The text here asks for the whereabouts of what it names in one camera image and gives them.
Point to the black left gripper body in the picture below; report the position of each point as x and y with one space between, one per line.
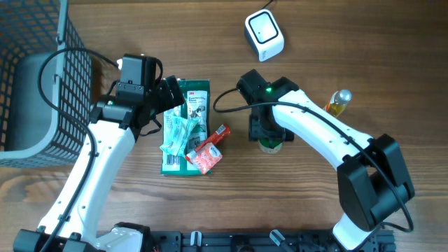
161 97

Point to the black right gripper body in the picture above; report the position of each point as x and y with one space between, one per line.
266 129

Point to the green lid small jar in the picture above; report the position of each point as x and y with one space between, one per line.
269 146

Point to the green 3M sponge packet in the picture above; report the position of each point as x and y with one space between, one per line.
197 98

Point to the pale green wipes sachet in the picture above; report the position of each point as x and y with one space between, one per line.
176 142

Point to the red coffee stick sachet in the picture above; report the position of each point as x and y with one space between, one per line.
216 137

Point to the pink Kleenex tissue pack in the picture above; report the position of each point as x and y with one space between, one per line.
205 158

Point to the yellow oil bottle silver cap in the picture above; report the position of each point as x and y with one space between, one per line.
338 102

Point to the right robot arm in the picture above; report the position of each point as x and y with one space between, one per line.
373 179

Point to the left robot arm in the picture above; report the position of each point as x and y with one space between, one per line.
115 125

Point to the white barcode scanner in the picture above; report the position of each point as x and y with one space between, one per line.
263 34

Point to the dark grey mesh basket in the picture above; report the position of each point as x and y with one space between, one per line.
41 59

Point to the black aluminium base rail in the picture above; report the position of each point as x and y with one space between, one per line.
196 241

